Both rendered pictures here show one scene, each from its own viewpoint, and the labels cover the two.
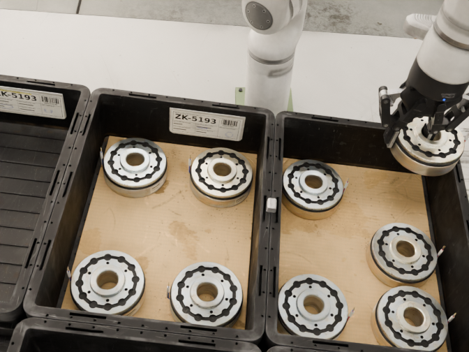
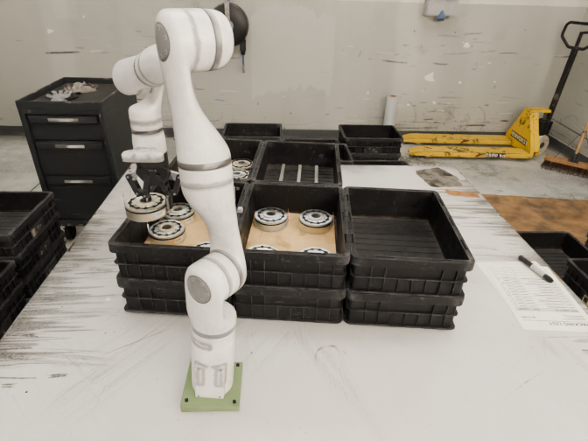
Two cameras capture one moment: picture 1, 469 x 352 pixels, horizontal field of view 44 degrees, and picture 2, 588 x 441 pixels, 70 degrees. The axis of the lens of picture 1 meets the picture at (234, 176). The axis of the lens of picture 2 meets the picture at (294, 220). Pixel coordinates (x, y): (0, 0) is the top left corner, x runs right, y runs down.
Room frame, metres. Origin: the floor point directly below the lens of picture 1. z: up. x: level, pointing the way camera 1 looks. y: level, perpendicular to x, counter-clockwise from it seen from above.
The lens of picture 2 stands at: (1.51, 0.18, 1.51)
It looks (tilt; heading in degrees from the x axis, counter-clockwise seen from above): 30 degrees down; 185
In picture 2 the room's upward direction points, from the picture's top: 2 degrees clockwise
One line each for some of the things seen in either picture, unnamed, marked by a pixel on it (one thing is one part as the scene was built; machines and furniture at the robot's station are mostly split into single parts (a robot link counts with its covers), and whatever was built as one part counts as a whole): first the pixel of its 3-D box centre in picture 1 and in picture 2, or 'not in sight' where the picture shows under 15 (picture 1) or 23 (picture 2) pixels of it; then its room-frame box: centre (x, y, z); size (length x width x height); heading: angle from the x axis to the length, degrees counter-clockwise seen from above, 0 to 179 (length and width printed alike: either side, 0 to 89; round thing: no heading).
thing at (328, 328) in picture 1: (312, 306); not in sight; (0.38, -0.14, 0.86); 0.10 x 0.10 x 0.01
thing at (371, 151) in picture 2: not in sight; (366, 161); (-1.35, 0.44, 0.37); 0.40 x 0.30 x 0.45; 98
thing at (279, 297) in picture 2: not in sight; (291, 262); (0.48, 0.09, 0.76); 0.40 x 0.30 x 0.12; 3
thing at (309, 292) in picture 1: (313, 304); not in sight; (0.38, -0.14, 0.86); 0.05 x 0.05 x 0.01
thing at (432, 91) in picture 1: (433, 86); (153, 166); (0.60, -0.24, 1.10); 0.08 x 0.08 x 0.09
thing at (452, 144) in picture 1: (429, 136); (146, 202); (0.61, -0.27, 1.00); 0.10 x 0.10 x 0.01
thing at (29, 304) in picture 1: (166, 200); (293, 217); (0.48, 0.09, 0.92); 0.40 x 0.30 x 0.02; 3
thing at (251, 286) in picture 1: (166, 220); (292, 233); (0.48, 0.09, 0.87); 0.40 x 0.30 x 0.11; 3
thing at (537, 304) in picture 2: not in sight; (535, 292); (0.45, 0.83, 0.70); 0.33 x 0.23 x 0.01; 8
